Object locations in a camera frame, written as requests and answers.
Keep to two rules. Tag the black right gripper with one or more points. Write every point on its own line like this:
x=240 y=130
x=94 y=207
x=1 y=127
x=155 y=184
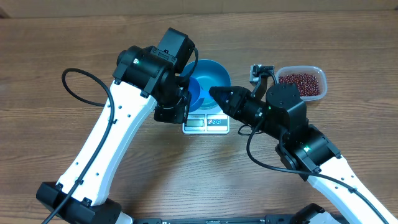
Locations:
x=239 y=110

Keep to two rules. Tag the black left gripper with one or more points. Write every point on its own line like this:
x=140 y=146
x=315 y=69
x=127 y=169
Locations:
x=176 y=117

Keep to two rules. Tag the blue plastic measuring scoop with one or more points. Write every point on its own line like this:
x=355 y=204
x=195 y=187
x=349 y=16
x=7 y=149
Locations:
x=200 y=91

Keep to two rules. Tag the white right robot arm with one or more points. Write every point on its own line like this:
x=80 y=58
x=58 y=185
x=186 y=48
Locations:
x=303 y=149

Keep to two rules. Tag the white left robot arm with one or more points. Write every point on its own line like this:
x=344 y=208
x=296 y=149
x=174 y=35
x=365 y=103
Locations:
x=147 y=81

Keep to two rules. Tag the teal blue bowl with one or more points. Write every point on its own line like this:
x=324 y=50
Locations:
x=208 y=73

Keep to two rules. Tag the white digital kitchen scale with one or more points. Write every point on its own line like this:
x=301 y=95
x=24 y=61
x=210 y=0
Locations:
x=208 y=119

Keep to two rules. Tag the red adzuki beans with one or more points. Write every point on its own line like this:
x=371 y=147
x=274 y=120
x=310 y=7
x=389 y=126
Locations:
x=307 y=84

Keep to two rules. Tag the clear plastic food container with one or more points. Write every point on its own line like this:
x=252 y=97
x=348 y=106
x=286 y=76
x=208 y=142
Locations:
x=317 y=72

